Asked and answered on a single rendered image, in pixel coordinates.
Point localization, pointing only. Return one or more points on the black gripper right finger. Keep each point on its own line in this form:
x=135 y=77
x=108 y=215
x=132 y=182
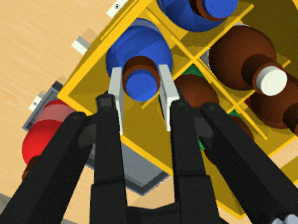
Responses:
x=264 y=192

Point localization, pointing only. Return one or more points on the brown bottle with green cap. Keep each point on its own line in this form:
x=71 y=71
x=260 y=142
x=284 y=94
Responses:
x=236 y=117
x=195 y=87

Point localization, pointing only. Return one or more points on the grey flat tray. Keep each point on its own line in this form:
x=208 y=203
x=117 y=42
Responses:
x=141 y=175

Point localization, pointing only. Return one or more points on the brown bottle with red cap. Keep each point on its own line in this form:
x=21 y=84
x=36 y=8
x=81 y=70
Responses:
x=278 y=111

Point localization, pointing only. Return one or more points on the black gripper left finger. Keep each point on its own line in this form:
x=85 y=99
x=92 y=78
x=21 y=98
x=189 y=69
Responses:
x=44 y=194

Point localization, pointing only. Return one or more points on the blue bottle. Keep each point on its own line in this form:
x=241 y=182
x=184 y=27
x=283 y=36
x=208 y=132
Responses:
x=139 y=50
x=197 y=15

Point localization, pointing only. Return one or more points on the brown bottle with white cap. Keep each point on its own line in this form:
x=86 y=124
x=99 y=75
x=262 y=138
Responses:
x=240 y=61

